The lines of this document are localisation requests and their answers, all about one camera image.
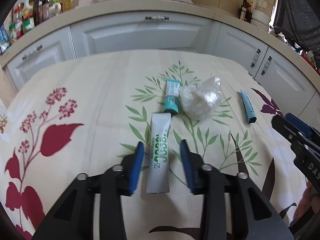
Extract white green sachet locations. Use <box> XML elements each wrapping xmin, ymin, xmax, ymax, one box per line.
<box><xmin>146</xmin><ymin>113</ymin><xmax>171</xmax><ymax>194</ymax></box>

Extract light blue tube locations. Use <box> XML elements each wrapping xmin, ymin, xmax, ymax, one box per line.
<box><xmin>240</xmin><ymin>90</ymin><xmax>257</xmax><ymax>124</ymax></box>

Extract teal white tube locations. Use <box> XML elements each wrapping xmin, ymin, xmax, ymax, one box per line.
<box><xmin>164</xmin><ymin>79</ymin><xmax>180</xmax><ymax>116</ymax></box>

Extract clear plastic bag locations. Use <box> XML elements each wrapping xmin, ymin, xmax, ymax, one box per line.
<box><xmin>180</xmin><ymin>76</ymin><xmax>222</xmax><ymax>121</ymax></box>

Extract right hand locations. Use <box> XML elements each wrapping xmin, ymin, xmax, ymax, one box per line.
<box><xmin>291</xmin><ymin>181</ymin><xmax>319</xmax><ymax>225</ymax></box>

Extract floral tablecloth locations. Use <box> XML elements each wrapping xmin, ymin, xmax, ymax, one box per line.
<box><xmin>1</xmin><ymin>50</ymin><xmax>306</xmax><ymax>239</ymax></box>

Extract dark grey hanging cloth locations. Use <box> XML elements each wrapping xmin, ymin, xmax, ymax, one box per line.
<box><xmin>273</xmin><ymin>0</ymin><xmax>319</xmax><ymax>57</ymax></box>

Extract white stacked bowls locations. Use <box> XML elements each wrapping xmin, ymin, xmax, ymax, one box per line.
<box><xmin>251</xmin><ymin>9</ymin><xmax>270</xmax><ymax>32</ymax></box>

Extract dark sauce bottle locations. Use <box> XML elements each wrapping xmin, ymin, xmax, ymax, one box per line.
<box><xmin>240</xmin><ymin>0</ymin><xmax>247</xmax><ymax>21</ymax></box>

